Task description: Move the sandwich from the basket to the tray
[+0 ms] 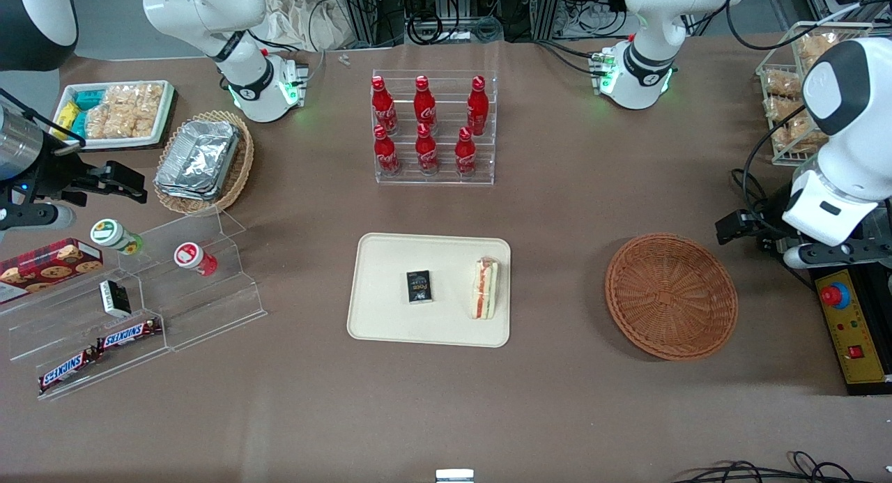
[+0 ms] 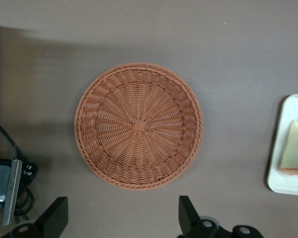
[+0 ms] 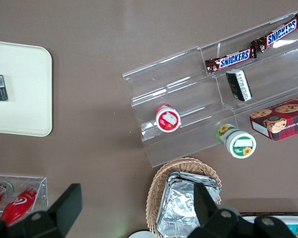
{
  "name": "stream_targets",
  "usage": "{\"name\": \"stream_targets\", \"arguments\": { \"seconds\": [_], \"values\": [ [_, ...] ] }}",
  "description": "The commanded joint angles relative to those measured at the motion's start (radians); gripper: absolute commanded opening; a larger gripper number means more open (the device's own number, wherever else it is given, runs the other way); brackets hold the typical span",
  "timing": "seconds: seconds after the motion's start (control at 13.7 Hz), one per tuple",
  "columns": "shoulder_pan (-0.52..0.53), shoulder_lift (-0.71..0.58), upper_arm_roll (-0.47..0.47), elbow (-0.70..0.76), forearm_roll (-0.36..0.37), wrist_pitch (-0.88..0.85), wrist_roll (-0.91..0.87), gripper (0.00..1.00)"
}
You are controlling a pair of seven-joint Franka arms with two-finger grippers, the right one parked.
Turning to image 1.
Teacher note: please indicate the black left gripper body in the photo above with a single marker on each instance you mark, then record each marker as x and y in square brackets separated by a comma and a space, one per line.
[769, 221]

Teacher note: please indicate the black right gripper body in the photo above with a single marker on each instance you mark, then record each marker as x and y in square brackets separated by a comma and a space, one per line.
[50, 178]

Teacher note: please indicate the triangle sandwich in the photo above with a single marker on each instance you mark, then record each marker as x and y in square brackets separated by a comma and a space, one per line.
[485, 288]

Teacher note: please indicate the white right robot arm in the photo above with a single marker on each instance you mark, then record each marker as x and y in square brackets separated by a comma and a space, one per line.
[244, 86]

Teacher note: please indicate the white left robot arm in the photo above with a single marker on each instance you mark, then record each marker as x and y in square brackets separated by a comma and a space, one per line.
[641, 65]

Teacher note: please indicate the white rectangular snack tray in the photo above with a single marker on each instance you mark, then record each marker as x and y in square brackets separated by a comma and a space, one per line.
[164, 117]

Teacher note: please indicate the round brown wicker basket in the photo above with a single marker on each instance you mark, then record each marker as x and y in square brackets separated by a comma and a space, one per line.
[669, 298]

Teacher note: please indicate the oval tan wicker basket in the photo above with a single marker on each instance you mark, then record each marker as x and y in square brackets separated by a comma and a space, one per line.
[240, 169]

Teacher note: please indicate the cream plastic tray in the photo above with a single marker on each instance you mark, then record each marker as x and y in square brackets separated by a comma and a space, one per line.
[453, 326]

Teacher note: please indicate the green capped drink bottle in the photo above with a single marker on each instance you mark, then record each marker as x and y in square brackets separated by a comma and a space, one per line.
[111, 235]

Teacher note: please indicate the clear rice cracker bag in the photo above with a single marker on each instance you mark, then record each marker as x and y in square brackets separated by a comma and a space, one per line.
[136, 98]
[115, 124]

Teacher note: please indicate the yellow snack pack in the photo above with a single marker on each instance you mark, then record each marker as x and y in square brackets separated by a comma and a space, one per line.
[66, 116]

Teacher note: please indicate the stacked aluminium foil trays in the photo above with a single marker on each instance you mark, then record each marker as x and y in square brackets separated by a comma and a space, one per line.
[198, 159]

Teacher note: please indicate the teal snack pack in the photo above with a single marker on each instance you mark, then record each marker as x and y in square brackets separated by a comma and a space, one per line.
[89, 99]

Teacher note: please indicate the red capped drink bottle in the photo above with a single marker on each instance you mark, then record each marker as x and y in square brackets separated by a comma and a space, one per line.
[191, 257]

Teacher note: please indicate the red cookie box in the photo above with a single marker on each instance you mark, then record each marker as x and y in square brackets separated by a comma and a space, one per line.
[49, 265]

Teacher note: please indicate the wrapped bread pack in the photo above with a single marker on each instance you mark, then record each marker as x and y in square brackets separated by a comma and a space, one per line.
[780, 83]
[787, 131]
[814, 45]

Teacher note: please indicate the small black white box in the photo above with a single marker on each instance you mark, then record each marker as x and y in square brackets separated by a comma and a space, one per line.
[114, 298]

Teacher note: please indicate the yellow emergency stop box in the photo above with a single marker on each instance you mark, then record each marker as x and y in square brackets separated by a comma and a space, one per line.
[854, 330]
[878, 396]

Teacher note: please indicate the clear acrylic stepped shelf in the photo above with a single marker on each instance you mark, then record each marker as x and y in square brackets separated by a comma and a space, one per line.
[209, 309]

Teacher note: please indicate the snickers chocolate bar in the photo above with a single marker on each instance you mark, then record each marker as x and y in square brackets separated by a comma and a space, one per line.
[68, 370]
[129, 333]

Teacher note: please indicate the beige crumpled cloth bag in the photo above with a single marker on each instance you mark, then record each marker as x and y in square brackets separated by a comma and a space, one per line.
[306, 19]

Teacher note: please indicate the red cola bottle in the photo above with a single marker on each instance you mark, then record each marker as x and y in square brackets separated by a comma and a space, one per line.
[426, 152]
[477, 106]
[385, 154]
[383, 106]
[465, 155]
[424, 105]

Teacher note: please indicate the small black snack box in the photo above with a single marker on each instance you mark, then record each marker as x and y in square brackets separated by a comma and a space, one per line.
[419, 286]

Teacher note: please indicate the clear acrylic bottle rack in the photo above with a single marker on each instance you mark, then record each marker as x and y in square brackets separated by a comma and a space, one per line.
[446, 93]

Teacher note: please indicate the white grey device edge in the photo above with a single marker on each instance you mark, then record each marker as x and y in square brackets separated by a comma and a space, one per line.
[454, 476]

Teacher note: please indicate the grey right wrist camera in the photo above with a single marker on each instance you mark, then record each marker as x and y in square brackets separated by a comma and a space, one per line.
[38, 217]

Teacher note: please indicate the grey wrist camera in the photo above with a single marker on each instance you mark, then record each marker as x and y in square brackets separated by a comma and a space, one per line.
[38, 217]
[836, 253]

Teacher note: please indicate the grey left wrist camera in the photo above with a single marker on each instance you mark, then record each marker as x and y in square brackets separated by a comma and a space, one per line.
[836, 253]

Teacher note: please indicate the aluminium frame rack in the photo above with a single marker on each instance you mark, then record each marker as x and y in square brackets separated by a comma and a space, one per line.
[376, 12]

